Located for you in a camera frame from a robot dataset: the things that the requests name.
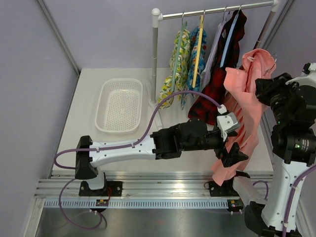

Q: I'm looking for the right small circuit board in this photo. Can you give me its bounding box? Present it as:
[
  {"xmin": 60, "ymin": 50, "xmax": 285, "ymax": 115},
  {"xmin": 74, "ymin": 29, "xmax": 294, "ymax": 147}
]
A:
[{"xmin": 228, "ymin": 199, "xmax": 244, "ymax": 212}]

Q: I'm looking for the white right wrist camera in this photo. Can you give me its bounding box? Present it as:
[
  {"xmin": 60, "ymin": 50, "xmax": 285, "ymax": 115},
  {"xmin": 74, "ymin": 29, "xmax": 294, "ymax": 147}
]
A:
[{"xmin": 285, "ymin": 63, "xmax": 316, "ymax": 87}]

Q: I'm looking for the yellow wooden hanger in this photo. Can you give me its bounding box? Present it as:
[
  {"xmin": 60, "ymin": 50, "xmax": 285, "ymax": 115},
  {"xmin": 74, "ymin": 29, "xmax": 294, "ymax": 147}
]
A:
[{"xmin": 192, "ymin": 12, "xmax": 205, "ymax": 88}]

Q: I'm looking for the white silver clothes rack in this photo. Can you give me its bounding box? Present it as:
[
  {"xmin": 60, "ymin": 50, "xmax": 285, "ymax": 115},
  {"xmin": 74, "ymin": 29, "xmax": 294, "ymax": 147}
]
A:
[{"xmin": 145, "ymin": 0, "xmax": 281, "ymax": 131}]

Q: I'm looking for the red black plaid garment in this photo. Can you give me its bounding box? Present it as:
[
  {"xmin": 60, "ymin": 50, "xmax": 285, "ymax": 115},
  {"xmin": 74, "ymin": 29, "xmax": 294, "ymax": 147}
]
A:
[{"xmin": 188, "ymin": 10, "xmax": 247, "ymax": 125}]

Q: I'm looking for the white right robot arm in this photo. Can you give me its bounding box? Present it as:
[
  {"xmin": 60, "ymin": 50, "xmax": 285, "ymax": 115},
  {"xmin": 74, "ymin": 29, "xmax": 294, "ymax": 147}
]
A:
[{"xmin": 224, "ymin": 71, "xmax": 316, "ymax": 237}]

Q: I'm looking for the white perforated plastic basket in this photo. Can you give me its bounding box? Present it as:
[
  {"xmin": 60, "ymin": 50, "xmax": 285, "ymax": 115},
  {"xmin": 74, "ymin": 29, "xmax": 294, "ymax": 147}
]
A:
[{"xmin": 95, "ymin": 78, "xmax": 143, "ymax": 135}]

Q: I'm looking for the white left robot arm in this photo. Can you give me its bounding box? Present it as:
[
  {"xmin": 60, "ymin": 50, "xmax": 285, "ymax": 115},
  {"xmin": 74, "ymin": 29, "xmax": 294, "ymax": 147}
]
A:
[{"xmin": 75, "ymin": 113, "xmax": 248, "ymax": 196}]

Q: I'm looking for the aluminium mounting rail frame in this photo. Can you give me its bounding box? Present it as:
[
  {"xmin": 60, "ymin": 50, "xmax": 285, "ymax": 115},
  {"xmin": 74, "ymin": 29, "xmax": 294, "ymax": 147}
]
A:
[{"xmin": 33, "ymin": 170, "xmax": 275, "ymax": 198}]

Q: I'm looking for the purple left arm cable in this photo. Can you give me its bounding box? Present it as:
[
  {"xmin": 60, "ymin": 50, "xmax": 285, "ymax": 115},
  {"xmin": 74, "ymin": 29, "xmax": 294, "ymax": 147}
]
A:
[{"xmin": 54, "ymin": 90, "xmax": 223, "ymax": 229}]

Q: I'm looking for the yellow lemon print garment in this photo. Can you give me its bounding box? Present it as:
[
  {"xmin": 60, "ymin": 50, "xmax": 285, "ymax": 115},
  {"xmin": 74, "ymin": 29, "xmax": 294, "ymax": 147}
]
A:
[{"xmin": 158, "ymin": 27, "xmax": 191, "ymax": 103}]

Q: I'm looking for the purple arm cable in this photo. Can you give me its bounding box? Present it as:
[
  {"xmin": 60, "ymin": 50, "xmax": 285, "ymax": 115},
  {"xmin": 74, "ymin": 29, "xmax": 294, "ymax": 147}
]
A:
[
  {"xmin": 251, "ymin": 165, "xmax": 316, "ymax": 237},
  {"xmin": 54, "ymin": 90, "xmax": 223, "ymax": 229}
]

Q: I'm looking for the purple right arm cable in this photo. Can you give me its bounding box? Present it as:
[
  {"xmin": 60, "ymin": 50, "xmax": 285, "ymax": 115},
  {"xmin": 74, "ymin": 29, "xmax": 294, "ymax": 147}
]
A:
[{"xmin": 251, "ymin": 165, "xmax": 316, "ymax": 237}]

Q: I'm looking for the pink skirt hanger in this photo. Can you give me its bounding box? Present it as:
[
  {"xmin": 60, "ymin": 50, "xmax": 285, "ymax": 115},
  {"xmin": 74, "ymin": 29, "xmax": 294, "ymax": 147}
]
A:
[{"xmin": 246, "ymin": 54, "xmax": 277, "ymax": 76}]

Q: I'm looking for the white slotted cable duct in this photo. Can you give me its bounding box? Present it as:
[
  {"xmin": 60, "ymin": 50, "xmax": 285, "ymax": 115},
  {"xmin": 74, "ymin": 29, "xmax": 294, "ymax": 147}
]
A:
[{"xmin": 44, "ymin": 198, "xmax": 228, "ymax": 209}]

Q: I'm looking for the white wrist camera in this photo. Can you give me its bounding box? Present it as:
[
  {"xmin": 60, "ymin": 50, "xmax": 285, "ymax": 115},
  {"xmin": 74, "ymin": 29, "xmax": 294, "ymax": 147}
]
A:
[
  {"xmin": 285, "ymin": 63, "xmax": 316, "ymax": 87},
  {"xmin": 216, "ymin": 104, "xmax": 240, "ymax": 142}
]

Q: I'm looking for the pink pleated skirt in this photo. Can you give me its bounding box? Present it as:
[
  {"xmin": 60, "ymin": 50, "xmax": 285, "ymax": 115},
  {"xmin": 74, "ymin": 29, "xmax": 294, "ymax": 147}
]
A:
[{"xmin": 211, "ymin": 48, "xmax": 277, "ymax": 187}]

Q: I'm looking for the light blue hanger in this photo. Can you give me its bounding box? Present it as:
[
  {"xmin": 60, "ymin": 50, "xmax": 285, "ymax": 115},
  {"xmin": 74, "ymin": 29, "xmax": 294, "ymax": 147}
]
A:
[{"xmin": 220, "ymin": 12, "xmax": 239, "ymax": 68}]

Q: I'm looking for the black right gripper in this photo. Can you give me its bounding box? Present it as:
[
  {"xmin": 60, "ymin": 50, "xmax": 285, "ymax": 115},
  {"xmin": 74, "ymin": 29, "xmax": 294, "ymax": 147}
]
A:
[{"xmin": 256, "ymin": 74, "xmax": 303, "ymax": 126}]

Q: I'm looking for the small circuit board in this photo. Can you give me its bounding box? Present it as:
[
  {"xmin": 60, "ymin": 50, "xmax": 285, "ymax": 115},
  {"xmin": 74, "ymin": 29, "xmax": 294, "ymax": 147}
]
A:
[
  {"xmin": 228, "ymin": 199, "xmax": 244, "ymax": 212},
  {"xmin": 96, "ymin": 199, "xmax": 109, "ymax": 206}
]

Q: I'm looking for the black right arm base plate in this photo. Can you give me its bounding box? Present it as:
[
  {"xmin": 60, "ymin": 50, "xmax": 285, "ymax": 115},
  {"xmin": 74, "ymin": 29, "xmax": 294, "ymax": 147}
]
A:
[{"xmin": 204, "ymin": 180, "xmax": 239, "ymax": 197}]

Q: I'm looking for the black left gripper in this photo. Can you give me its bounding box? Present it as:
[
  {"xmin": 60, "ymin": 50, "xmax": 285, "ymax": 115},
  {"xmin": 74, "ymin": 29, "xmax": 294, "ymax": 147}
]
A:
[{"xmin": 181, "ymin": 127, "xmax": 248, "ymax": 166}]

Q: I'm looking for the mint green hanger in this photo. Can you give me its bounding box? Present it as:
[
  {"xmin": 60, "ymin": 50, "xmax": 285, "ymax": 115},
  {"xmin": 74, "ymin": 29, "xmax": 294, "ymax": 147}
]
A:
[{"xmin": 171, "ymin": 13, "xmax": 187, "ymax": 92}]

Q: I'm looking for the blue floral garment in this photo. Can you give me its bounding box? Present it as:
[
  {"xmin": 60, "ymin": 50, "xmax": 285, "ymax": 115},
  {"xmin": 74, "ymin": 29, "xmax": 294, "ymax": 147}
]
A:
[{"xmin": 180, "ymin": 26, "xmax": 208, "ymax": 109}]

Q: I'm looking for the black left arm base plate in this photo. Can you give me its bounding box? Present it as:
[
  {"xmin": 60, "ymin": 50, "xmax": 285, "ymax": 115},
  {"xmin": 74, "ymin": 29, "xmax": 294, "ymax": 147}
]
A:
[{"xmin": 79, "ymin": 180, "xmax": 123, "ymax": 197}]

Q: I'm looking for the lavender hanger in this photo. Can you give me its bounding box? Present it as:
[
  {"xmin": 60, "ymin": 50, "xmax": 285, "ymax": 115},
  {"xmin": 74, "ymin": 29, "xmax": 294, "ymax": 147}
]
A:
[{"xmin": 204, "ymin": 10, "xmax": 229, "ymax": 74}]

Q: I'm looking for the left small circuit board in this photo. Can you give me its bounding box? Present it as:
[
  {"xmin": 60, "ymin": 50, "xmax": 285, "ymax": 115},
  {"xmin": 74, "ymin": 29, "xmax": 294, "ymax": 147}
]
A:
[{"xmin": 96, "ymin": 199, "xmax": 109, "ymax": 206}]

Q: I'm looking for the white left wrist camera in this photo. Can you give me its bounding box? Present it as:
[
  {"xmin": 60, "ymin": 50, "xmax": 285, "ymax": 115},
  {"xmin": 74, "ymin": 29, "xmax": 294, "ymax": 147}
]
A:
[{"xmin": 216, "ymin": 104, "xmax": 240, "ymax": 142}]

